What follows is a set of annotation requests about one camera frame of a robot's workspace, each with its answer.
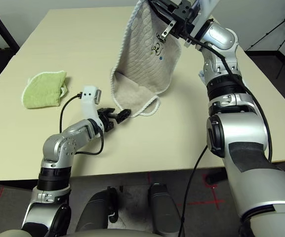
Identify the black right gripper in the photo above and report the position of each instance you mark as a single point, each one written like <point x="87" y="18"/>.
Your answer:
<point x="183" y="22"/>

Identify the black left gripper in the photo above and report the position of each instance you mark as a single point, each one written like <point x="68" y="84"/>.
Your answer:
<point x="106" y="118"/>

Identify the beige towel with white trim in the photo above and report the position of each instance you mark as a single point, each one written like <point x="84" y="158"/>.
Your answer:
<point x="142" y="61"/>

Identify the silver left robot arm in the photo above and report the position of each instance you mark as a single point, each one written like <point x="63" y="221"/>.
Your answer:
<point x="63" y="143"/>

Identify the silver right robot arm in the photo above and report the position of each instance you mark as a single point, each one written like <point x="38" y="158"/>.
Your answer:
<point x="236" y="128"/>

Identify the light blue folded towel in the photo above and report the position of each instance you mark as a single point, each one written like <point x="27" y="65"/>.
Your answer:
<point x="202" y="76"/>

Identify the green folded towel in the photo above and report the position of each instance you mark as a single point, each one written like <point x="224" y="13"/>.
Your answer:
<point x="43" y="91"/>

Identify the dark grey robot left leg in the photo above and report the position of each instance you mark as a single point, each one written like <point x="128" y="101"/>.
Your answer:
<point x="97" y="209"/>

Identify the dark grey robot leg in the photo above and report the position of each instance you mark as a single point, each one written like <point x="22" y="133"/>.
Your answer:
<point x="164" y="209"/>
<point x="97" y="209"/>

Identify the dark grey robot right leg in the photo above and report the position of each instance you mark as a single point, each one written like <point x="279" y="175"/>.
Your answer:
<point x="164" y="209"/>

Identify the beige robot torso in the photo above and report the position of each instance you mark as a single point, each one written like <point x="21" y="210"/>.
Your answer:
<point x="112" y="234"/>

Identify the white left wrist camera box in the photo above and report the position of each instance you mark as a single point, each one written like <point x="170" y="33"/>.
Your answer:
<point x="89" y="103"/>

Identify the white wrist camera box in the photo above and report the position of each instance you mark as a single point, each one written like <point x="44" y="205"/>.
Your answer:
<point x="89" y="103"/>
<point x="204" y="14"/>

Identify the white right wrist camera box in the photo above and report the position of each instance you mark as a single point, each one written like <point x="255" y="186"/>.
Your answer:
<point x="204" y="14"/>

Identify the wood side table black frame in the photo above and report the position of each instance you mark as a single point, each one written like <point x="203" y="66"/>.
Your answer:
<point x="9" y="32"/>

